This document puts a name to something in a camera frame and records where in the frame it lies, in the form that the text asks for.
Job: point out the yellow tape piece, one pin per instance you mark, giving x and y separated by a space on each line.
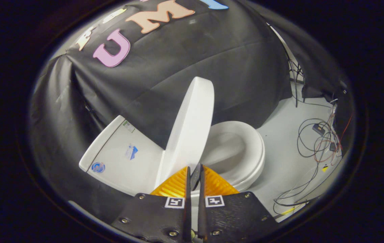
324 168

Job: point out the small black adapter box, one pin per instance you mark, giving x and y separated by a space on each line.
332 146
318 129

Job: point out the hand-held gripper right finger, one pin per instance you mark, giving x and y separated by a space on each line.
201 219

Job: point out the white toilet lid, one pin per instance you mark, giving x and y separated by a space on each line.
188 128

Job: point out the black backdrop cloth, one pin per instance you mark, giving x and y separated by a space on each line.
178 60

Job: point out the white toilet seat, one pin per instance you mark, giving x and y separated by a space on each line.
253 148

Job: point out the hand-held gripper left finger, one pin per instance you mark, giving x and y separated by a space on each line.
187 222

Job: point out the white toilet bowl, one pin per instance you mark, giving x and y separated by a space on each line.
225 152

